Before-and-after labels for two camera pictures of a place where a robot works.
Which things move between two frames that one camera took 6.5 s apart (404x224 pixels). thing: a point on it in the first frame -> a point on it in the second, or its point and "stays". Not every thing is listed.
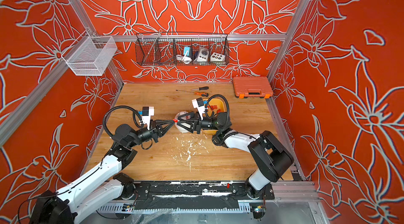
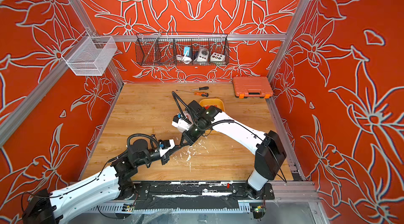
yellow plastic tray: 214,105 stays
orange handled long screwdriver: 197,93 stays
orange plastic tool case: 255,86 stays
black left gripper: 158,132 -> 164,160
